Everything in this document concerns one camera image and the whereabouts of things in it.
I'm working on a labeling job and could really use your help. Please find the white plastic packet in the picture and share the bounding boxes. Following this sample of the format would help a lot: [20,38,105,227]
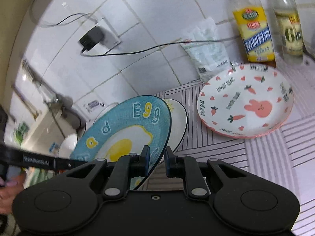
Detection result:
[181,17,233,83]

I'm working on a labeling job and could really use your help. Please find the white wall socket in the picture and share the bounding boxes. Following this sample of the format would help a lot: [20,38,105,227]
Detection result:
[95,17,123,49]

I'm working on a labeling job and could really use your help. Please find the pale label glass bottle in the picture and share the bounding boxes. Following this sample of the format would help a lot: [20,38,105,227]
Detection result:
[262,0,306,59]

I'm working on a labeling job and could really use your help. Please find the white plate black rim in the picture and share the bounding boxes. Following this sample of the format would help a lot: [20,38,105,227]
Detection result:
[162,99,188,153]

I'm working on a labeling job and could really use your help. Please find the yellow label oil bottle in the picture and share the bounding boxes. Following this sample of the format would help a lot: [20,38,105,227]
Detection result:
[223,0,276,63]

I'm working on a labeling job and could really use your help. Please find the person's left hand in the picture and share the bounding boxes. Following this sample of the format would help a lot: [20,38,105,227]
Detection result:
[0,174,27,215]

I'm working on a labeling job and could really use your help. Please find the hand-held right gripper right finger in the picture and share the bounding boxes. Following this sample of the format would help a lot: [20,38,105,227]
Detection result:
[164,146,248,201]

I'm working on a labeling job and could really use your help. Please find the pink striped cloth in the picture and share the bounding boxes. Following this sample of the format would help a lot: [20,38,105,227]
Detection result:
[145,61,315,236]

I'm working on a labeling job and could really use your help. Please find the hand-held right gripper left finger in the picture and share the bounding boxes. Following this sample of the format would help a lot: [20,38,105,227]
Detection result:
[66,146,150,201]

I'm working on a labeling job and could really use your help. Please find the black cable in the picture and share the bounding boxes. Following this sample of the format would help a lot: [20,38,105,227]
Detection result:
[30,0,99,28]
[80,36,243,57]

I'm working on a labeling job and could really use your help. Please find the black power adapter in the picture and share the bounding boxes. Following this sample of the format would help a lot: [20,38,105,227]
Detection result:
[79,26,104,53]

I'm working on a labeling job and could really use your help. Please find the blue egg print plate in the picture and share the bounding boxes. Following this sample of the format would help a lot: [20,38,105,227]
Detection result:
[69,95,172,190]

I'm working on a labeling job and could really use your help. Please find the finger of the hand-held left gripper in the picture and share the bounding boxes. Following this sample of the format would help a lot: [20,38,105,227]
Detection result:
[0,143,85,172]

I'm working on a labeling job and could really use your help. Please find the pink rabbit print plate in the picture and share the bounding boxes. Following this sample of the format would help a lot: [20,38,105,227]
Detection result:
[197,63,295,138]

